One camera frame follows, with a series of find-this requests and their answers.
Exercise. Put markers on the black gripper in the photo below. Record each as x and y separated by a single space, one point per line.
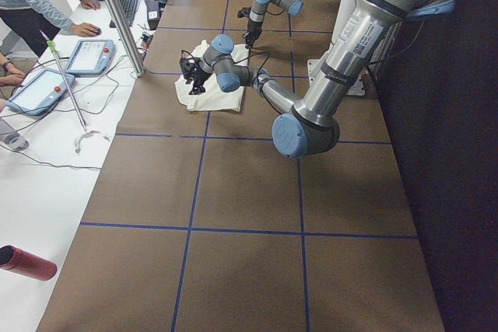
199 71
252 29

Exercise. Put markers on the cream long-sleeve cat shirt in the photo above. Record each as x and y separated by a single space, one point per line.
213 98

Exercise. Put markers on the black keyboard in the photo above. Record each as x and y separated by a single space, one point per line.
129 8

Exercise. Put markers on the far blue teach pendant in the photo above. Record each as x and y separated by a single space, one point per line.
90 57

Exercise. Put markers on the blue teach pendant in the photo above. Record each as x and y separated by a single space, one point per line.
90 57
40 94

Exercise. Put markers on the long metal grabber stick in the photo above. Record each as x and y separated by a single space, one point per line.
87 130

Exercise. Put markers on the near blue teach pendant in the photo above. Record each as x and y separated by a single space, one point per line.
40 94

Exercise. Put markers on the person in grey shirt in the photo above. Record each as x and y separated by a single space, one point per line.
35 20

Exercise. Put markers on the red metal bottle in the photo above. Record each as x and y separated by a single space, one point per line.
18 261

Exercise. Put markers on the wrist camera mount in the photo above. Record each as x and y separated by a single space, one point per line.
189 68
244 12

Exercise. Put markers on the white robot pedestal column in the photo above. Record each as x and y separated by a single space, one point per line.
340 66

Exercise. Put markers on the aluminium frame post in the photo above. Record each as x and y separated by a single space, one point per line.
124 31

